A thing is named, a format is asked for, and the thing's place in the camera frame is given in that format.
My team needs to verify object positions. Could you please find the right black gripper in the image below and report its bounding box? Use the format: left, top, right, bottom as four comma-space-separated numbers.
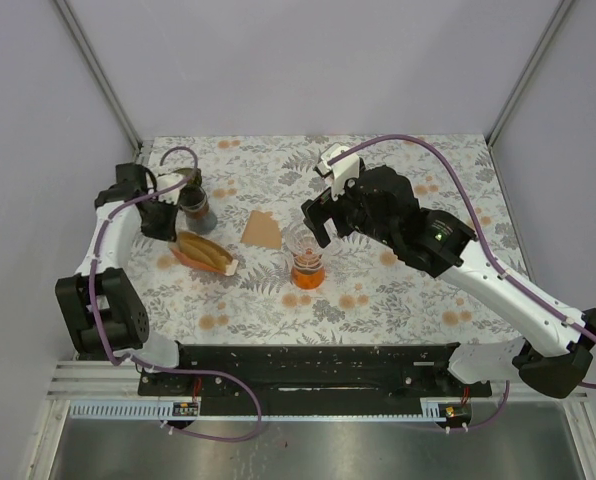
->
302, 174, 398, 248

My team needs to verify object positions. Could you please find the clear glass dripper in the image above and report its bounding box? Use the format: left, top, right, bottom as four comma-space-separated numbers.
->
284, 220, 325, 269

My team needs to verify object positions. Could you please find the paper filter holder box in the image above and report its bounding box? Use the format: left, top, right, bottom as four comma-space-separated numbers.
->
169, 231, 238, 277

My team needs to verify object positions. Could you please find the brown paper coffee filter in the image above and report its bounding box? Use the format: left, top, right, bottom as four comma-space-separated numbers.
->
241, 210, 282, 250

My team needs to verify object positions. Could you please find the orange glass carafe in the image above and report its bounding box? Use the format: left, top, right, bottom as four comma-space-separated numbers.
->
291, 252, 326, 290

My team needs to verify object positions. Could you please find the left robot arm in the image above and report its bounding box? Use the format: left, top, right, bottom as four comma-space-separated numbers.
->
55, 163, 195, 395

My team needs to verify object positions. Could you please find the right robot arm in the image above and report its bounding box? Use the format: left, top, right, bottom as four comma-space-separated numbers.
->
301, 164, 596, 399

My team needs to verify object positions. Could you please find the dark green glass server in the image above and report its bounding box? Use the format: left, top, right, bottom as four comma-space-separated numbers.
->
178, 185, 217, 235

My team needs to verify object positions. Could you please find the stack of brown filters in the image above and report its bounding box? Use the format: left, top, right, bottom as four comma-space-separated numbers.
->
177, 232, 233, 271

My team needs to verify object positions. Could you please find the dark green round lid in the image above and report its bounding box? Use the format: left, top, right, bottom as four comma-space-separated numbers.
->
175, 168, 202, 186

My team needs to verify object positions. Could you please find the floral patterned mat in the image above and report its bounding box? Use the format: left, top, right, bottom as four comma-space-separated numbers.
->
100, 133, 550, 346

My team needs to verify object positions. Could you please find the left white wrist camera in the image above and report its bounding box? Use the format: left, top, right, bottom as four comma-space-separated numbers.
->
155, 173, 188, 206

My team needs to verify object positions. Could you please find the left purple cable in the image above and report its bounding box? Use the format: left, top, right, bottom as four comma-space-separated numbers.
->
90, 146, 263, 444

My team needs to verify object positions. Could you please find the purple cable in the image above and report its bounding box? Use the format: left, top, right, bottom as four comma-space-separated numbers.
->
90, 146, 263, 444
327, 133, 596, 434

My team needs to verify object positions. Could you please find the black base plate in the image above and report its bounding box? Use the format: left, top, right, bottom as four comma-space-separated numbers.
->
138, 344, 492, 417

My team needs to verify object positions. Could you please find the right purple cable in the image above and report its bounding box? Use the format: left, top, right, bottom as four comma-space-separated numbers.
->
327, 133, 596, 434

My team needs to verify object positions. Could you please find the white slotted cable duct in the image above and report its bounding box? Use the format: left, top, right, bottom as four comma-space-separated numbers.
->
68, 398, 458, 423

